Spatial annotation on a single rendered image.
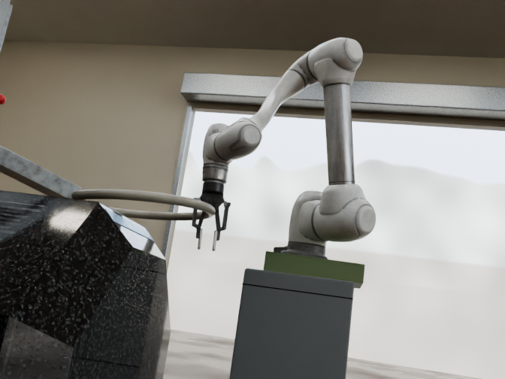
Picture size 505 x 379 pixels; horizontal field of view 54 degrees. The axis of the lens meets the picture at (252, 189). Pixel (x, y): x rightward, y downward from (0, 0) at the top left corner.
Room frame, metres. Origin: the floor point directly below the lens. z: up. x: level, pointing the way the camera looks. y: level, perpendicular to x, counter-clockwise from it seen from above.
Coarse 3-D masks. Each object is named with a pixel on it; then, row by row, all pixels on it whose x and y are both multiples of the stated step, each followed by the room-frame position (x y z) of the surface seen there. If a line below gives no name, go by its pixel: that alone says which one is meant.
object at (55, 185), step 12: (0, 156) 1.40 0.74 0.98; (12, 156) 1.42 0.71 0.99; (0, 168) 1.47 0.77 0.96; (12, 168) 1.42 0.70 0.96; (24, 168) 1.43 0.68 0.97; (36, 168) 1.45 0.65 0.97; (24, 180) 1.50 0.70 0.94; (36, 180) 1.45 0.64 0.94; (48, 180) 1.46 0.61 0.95; (60, 180) 1.48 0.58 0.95; (48, 192) 1.52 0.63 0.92; (60, 192) 1.48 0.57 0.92; (72, 192) 1.50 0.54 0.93
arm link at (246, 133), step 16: (288, 80) 1.78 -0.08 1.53; (304, 80) 1.80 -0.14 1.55; (272, 96) 1.72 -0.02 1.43; (288, 96) 1.79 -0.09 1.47; (272, 112) 1.63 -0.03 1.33; (240, 128) 1.48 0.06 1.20; (256, 128) 1.49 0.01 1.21; (224, 144) 1.54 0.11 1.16; (240, 144) 1.49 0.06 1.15; (256, 144) 1.50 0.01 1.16
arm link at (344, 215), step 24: (336, 48) 1.63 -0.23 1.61; (360, 48) 1.64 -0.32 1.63; (312, 72) 1.76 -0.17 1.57; (336, 72) 1.66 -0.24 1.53; (336, 96) 1.70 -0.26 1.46; (336, 120) 1.72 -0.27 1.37; (336, 144) 1.73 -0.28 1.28; (336, 168) 1.75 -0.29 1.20; (336, 192) 1.74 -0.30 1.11; (360, 192) 1.75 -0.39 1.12; (312, 216) 1.86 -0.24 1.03; (336, 216) 1.75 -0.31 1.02; (360, 216) 1.70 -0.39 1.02; (336, 240) 1.82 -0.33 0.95
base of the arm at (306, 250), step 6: (288, 246) 1.98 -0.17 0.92; (294, 246) 1.94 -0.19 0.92; (300, 246) 1.93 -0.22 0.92; (306, 246) 1.92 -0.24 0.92; (312, 246) 1.92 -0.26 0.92; (318, 246) 1.93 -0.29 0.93; (282, 252) 1.93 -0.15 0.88; (288, 252) 1.92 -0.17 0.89; (294, 252) 1.92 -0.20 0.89; (300, 252) 1.92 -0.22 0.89; (306, 252) 1.92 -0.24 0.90; (312, 252) 1.92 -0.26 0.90; (318, 252) 1.93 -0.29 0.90; (324, 252) 1.96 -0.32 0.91; (324, 258) 1.89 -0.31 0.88
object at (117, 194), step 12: (84, 192) 1.45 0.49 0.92; (96, 192) 1.43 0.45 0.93; (108, 192) 1.41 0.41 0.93; (120, 192) 1.41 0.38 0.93; (132, 192) 1.41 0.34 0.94; (144, 192) 1.42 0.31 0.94; (168, 204) 1.46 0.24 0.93; (180, 204) 1.47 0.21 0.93; (192, 204) 1.49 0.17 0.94; (204, 204) 1.54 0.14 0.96; (132, 216) 1.86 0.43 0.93; (144, 216) 1.87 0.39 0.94; (156, 216) 1.87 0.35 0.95; (168, 216) 1.86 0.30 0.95; (180, 216) 1.84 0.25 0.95
